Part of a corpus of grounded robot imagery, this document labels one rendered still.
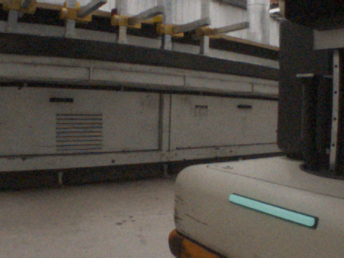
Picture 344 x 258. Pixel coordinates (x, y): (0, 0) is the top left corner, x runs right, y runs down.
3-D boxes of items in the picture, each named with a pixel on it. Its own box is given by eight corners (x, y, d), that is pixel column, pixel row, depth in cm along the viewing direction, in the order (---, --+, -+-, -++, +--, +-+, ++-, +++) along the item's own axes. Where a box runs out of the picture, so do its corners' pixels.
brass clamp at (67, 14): (91, 21, 140) (92, 10, 140) (62, 16, 133) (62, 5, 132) (87, 23, 145) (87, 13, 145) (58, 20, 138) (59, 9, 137)
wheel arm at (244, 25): (250, 29, 160) (250, 21, 160) (245, 29, 158) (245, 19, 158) (195, 41, 196) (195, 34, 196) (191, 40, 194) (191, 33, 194)
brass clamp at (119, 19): (141, 28, 155) (142, 17, 154) (115, 23, 147) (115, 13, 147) (135, 30, 160) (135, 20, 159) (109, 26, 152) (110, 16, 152)
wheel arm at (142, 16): (164, 15, 132) (165, 4, 132) (158, 13, 130) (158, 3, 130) (118, 33, 168) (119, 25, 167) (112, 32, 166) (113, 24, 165)
